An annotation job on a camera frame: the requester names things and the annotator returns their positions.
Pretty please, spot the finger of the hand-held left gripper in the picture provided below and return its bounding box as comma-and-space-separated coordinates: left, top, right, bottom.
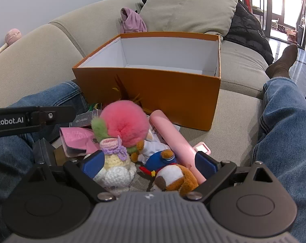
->
29, 106, 77, 132

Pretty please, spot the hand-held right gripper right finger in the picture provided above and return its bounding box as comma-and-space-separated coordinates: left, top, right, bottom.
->
181, 151, 273, 204

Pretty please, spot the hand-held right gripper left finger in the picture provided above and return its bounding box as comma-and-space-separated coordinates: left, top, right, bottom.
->
29, 150, 116, 203

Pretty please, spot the white crochet doll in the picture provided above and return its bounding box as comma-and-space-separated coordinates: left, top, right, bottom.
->
93, 136, 137, 191

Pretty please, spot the brown dog plush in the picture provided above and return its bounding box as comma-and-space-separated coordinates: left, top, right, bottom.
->
130, 139, 199, 193

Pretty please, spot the pink wallet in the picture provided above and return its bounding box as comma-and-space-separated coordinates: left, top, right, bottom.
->
59, 127, 100, 157

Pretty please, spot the pink tube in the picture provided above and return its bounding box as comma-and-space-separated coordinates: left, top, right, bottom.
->
149, 110, 206, 185

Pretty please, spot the pink fluffy peach plush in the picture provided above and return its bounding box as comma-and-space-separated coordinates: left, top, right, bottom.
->
91, 101, 150, 148

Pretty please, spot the yellow feather toy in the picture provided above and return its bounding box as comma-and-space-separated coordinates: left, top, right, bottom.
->
112, 76, 143, 107

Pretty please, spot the orange cardboard box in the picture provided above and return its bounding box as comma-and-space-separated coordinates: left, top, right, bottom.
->
72, 32, 222, 131

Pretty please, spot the small pink case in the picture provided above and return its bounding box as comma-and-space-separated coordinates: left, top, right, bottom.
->
193, 142, 211, 155

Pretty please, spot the person's left leg in jeans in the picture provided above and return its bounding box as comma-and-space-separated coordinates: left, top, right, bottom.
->
0, 81, 89, 243

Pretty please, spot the person's leg in jeans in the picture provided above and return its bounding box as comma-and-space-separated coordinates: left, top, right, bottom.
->
253, 77, 306, 243
0, 81, 89, 243

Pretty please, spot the dark card box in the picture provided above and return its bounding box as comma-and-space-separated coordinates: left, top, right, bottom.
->
69, 109, 103, 128

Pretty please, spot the beige sofa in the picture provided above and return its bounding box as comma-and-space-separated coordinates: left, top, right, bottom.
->
0, 0, 270, 193

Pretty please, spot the pink massage hammer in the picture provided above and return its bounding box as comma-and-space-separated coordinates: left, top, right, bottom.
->
0, 28, 22, 61

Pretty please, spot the person's right leg in jeans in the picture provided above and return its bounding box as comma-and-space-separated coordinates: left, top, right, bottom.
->
253, 77, 306, 243

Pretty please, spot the mauve cloth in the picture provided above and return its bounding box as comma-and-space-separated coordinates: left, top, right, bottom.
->
120, 7, 148, 34

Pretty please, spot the brown sock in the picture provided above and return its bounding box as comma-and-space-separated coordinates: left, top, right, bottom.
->
265, 44, 299, 79

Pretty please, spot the black padded jacket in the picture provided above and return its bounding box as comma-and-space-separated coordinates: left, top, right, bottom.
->
222, 0, 274, 66

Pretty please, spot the beige cushion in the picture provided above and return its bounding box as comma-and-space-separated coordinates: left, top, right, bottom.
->
139, 0, 239, 37

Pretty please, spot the black metal shelf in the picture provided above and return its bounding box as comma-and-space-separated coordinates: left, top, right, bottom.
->
240, 0, 266, 29

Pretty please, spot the glass door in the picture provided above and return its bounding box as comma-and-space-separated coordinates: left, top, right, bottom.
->
265, 0, 306, 48

